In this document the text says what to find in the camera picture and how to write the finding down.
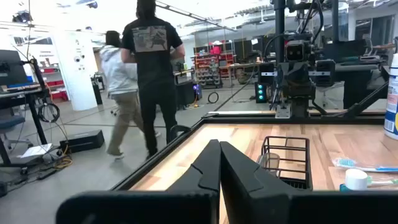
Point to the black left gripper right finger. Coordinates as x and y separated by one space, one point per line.
264 205

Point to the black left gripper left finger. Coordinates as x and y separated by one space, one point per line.
140 208

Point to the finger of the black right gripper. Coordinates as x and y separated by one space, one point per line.
326 73
267 67

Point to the blue white toothbrush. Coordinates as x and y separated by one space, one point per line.
346 162

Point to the green white toothbrush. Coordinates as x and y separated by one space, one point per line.
382 182

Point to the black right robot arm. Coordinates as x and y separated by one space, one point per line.
300 107

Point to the computer tower teal lights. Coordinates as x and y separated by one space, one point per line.
260 93

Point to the black office desk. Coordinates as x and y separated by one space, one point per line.
357 84

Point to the clear plastic cup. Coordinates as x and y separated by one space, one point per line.
270 161

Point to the red parts shelving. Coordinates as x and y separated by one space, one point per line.
205 70

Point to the disinfecting wipes canister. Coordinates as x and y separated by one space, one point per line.
392 102

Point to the black cabinet blue light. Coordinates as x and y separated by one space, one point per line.
185 93

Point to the black floor box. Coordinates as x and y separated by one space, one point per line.
82 141

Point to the person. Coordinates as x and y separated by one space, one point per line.
152 62
116 71

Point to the white paper sheet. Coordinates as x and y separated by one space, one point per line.
37 150

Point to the black standing desk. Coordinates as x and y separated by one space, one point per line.
37 119

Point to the white building column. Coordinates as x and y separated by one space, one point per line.
74 87

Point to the red bin shelf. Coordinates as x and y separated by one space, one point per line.
57 95

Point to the blue office chair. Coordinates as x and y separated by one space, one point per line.
11 122

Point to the black desk monitor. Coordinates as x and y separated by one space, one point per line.
12 68

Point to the black ceiling spotlight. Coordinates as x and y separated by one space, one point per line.
21 17

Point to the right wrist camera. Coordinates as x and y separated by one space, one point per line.
295 51

